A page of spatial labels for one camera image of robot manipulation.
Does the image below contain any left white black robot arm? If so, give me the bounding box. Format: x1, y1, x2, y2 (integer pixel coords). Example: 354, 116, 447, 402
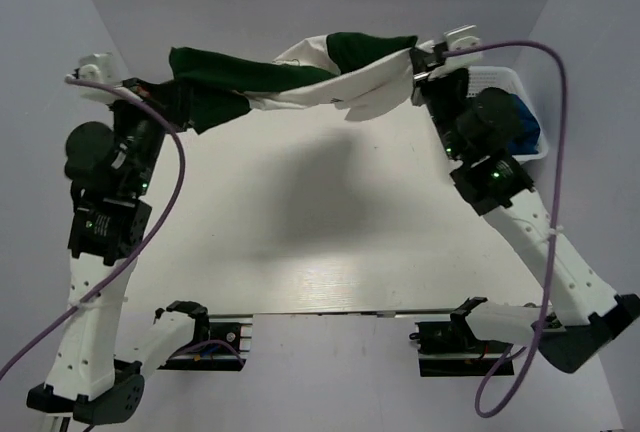
27, 79, 212, 427

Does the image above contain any white plastic basket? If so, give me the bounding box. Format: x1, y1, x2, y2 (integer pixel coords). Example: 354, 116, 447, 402
467, 66, 549, 164

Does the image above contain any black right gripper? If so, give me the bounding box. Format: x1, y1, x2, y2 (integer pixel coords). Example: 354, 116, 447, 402
411, 47, 469, 161

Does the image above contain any blue t-shirt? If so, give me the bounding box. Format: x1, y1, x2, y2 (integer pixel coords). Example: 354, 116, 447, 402
508, 94, 541, 156

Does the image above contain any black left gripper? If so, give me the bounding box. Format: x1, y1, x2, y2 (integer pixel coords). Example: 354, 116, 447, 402
105, 74, 194, 197

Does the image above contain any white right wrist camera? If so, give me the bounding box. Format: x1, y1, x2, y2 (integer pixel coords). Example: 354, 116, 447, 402
443, 25, 483, 61

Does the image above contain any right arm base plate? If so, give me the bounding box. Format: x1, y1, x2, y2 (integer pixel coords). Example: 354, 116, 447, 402
409, 321, 508, 378

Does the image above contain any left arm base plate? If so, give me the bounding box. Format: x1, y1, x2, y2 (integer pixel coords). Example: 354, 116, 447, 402
160, 315, 253, 372

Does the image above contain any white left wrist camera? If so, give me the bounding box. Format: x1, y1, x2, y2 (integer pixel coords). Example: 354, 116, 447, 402
67, 53, 121, 86

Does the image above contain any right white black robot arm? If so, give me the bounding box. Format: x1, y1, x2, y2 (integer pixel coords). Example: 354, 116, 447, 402
409, 45, 639, 373

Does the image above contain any white green raglan t-shirt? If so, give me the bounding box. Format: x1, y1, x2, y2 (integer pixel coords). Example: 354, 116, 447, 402
169, 32, 431, 133

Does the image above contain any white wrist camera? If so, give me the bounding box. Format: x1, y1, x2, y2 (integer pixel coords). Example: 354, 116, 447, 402
67, 53, 121, 86
443, 25, 483, 61

